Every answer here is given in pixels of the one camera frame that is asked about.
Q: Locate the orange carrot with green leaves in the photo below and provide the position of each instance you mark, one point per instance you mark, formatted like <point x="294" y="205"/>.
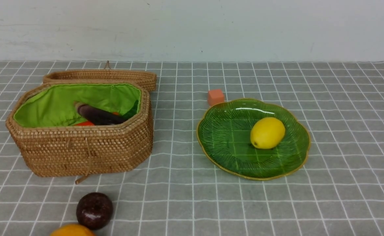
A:
<point x="129" y="114"/>

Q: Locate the yellow lemon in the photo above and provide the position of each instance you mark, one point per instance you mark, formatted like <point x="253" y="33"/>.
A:
<point x="267" y="133"/>

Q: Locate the dark purple eggplant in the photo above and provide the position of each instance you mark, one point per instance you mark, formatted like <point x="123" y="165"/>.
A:
<point x="98" y="116"/>

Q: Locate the dark red passion fruit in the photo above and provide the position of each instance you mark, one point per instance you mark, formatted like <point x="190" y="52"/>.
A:
<point x="94" y="210"/>

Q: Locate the orange yellow mango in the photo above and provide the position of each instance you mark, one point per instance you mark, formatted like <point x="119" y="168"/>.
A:
<point x="73" y="230"/>

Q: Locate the small orange foam cube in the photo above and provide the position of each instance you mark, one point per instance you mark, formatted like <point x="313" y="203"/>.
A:
<point x="215" y="96"/>

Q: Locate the green leaf-shaped glass plate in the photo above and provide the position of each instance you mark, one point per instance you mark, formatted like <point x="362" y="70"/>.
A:
<point x="224" y="136"/>

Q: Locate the woven rattan basket lid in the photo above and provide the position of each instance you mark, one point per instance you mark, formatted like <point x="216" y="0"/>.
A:
<point x="145" y="79"/>

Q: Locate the woven rattan basket green lining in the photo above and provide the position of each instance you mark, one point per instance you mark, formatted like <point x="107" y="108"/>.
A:
<point x="44" y="127"/>

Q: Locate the grey checkered tablecloth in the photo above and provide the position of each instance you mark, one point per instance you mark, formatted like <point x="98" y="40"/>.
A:
<point x="179" y="192"/>

